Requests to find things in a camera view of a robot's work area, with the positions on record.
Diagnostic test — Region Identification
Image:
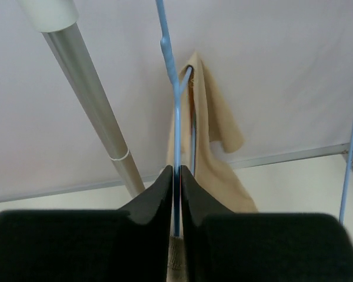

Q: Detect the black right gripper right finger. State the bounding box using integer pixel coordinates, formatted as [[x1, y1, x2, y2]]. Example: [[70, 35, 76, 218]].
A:
[[181, 166, 353, 281]]

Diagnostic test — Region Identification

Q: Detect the silver clothes rack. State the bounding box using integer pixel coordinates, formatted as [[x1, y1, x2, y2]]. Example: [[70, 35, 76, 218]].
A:
[[19, 1, 145, 197]]

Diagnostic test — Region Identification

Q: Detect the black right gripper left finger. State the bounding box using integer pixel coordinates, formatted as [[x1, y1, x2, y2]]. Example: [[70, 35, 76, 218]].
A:
[[0, 166, 173, 281]]

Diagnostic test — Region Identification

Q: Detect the light blue wire hanger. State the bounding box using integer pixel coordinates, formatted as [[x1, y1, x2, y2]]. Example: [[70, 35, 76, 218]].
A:
[[155, 0, 192, 237], [338, 121, 353, 225]]

